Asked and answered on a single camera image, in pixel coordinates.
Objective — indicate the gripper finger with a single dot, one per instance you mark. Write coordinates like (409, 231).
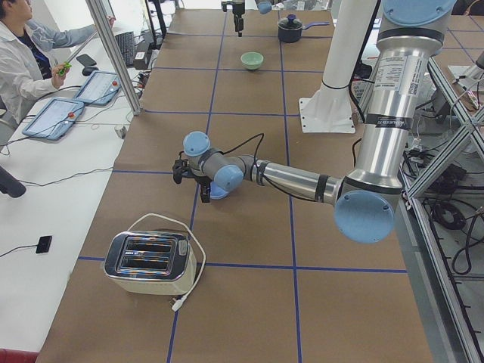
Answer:
(238, 24)
(205, 193)

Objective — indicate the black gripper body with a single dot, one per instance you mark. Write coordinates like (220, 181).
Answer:
(237, 10)
(204, 184)

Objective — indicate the green bowl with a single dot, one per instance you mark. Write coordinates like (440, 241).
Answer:
(252, 60)

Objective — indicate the blue bowl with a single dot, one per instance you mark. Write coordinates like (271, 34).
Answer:
(216, 192)

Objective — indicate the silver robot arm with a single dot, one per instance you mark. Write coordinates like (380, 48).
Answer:
(263, 6)
(365, 199)

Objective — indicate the dark blue lidded saucepan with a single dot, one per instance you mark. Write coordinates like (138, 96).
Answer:
(290, 28)

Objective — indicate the cream two-slot toaster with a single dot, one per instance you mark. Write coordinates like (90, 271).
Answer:
(151, 262)

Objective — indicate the black keyboard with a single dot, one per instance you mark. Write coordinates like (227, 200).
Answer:
(126, 45)

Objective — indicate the far blue teach pendant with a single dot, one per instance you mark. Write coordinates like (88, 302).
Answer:
(99, 88)

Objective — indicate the blue teach pendant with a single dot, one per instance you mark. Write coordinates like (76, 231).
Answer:
(54, 120)
(99, 88)

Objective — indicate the black smartphone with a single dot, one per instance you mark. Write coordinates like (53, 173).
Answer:
(86, 60)

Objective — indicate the black computer mouse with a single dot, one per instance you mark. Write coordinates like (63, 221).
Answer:
(88, 70)

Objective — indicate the near blue teach pendant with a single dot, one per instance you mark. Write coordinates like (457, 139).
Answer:
(54, 120)

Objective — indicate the small black square device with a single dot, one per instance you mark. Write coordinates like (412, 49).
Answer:
(43, 246)

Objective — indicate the person in white coat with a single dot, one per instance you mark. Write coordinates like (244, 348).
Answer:
(28, 70)

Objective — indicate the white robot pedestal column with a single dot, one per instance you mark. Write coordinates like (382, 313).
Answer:
(329, 110)

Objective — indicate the aluminium frame post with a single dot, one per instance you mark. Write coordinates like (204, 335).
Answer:
(106, 35)

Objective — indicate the green handled tool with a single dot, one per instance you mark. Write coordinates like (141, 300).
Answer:
(65, 67)

